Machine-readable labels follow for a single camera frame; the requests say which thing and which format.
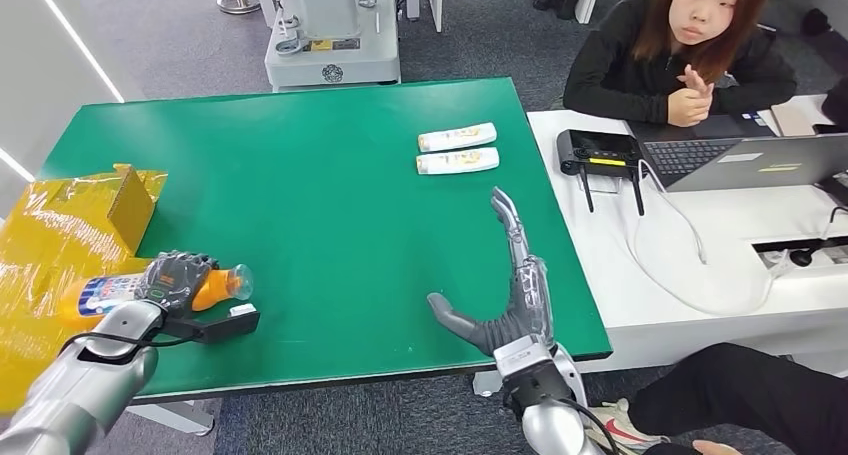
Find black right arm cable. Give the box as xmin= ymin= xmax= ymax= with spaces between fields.
xmin=563 ymin=398 xmax=621 ymax=455

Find person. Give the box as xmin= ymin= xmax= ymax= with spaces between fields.
xmin=563 ymin=0 xmax=798 ymax=129
xmin=586 ymin=342 xmax=848 ymax=455

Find white cable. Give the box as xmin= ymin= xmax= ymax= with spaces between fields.
xmin=619 ymin=160 xmax=793 ymax=317

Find dark rounded object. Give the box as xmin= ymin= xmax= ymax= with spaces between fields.
xmin=821 ymin=74 xmax=848 ymax=132

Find white furniture legs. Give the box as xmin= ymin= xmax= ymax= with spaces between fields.
xmin=405 ymin=0 xmax=444 ymax=33

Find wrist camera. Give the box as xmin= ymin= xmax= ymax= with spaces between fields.
xmin=162 ymin=302 xmax=262 ymax=345
xmin=493 ymin=334 xmax=558 ymax=380

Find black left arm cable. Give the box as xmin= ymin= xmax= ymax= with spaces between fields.
xmin=59 ymin=329 xmax=200 ymax=355

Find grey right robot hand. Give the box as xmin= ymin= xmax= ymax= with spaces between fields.
xmin=427 ymin=186 xmax=556 ymax=357

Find white table foot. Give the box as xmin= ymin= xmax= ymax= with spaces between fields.
xmin=125 ymin=398 xmax=217 ymax=437
xmin=473 ymin=371 xmax=503 ymax=398

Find orange bottle with blue cap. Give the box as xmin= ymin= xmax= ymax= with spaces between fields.
xmin=58 ymin=263 xmax=255 ymax=327

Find black device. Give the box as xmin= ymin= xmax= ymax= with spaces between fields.
xmin=818 ymin=172 xmax=848 ymax=208

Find desk cable tray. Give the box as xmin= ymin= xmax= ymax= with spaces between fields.
xmin=751 ymin=235 xmax=848 ymax=271

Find white tube bottle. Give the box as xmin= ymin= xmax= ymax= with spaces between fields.
xmin=417 ymin=122 xmax=498 ymax=154
xmin=415 ymin=147 xmax=501 ymax=176

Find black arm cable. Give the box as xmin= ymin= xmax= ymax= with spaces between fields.
xmin=563 ymin=398 xmax=621 ymax=455
xmin=59 ymin=329 xmax=200 ymax=355

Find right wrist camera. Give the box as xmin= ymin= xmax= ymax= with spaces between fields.
xmin=493 ymin=334 xmax=558 ymax=380

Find yellow taped cardboard box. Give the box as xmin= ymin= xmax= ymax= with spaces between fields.
xmin=0 ymin=163 xmax=168 ymax=414

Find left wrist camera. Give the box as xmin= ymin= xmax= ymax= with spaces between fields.
xmin=162 ymin=302 xmax=262 ymax=345

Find grey laptop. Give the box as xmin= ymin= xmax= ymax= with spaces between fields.
xmin=627 ymin=114 xmax=848 ymax=194

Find black router with antennas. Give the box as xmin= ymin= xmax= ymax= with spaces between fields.
xmin=556 ymin=129 xmax=647 ymax=217

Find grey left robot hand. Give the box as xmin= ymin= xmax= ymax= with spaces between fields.
xmin=134 ymin=251 xmax=220 ymax=319

